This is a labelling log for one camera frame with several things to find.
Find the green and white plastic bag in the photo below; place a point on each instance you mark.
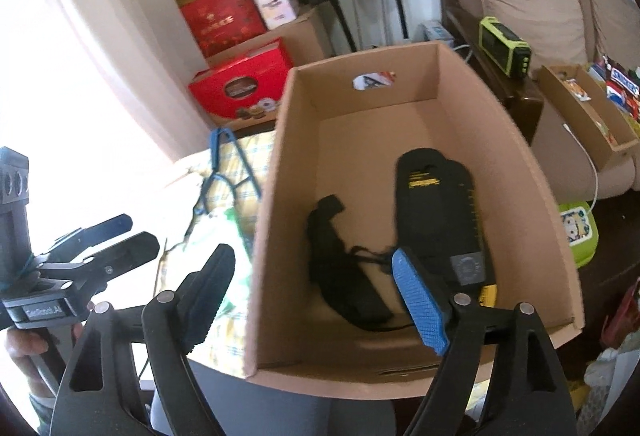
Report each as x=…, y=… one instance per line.
x=230, y=236

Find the green portable radio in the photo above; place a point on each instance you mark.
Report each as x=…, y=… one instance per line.
x=500, y=43

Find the brown sofa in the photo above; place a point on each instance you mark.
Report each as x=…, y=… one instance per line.
x=555, y=150

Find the pink plastic bag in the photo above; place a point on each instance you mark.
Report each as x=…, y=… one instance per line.
x=622, y=311

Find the brown shipping carton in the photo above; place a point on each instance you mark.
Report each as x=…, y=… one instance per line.
x=305, y=35

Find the beige sofa cushion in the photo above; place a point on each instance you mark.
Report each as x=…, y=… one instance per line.
x=530, y=0
x=610, y=15

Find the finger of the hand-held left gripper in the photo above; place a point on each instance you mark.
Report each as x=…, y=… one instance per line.
x=130, y=248
x=107, y=226

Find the yellow checked tablecloth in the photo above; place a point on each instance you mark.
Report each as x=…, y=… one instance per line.
x=252, y=148

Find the black speaker stand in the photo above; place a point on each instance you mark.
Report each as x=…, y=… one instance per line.
x=397, y=15
x=345, y=25

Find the green cartoon lunch box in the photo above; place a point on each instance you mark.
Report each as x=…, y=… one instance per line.
x=575, y=231

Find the white sheer curtain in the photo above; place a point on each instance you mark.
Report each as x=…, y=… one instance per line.
x=75, y=65

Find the red tea gift box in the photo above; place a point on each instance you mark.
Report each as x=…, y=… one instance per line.
x=220, y=20

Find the person's left hand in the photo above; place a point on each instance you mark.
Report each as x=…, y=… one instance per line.
x=27, y=346

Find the white power strip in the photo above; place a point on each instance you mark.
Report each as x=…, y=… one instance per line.
x=435, y=31

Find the red chocolate gift box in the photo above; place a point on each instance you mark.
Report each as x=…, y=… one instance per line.
x=240, y=80

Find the brown cardboard box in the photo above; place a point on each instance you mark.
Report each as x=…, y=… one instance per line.
x=375, y=140

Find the yellow and black insole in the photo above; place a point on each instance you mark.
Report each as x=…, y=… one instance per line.
x=489, y=297

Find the person's left forearm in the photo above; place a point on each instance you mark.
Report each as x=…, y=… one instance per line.
x=47, y=411

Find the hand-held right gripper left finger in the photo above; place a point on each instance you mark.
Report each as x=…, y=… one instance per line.
x=212, y=291

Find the dark wooden side table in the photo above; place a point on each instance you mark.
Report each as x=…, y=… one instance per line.
x=515, y=100

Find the white and pink box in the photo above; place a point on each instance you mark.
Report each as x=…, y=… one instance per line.
x=272, y=3

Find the painted paper hand fan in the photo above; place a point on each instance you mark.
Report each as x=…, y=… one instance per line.
x=187, y=186

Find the cardboard tray of snacks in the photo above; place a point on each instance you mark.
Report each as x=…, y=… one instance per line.
x=580, y=115

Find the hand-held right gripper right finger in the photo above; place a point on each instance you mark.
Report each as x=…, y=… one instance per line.
x=420, y=303

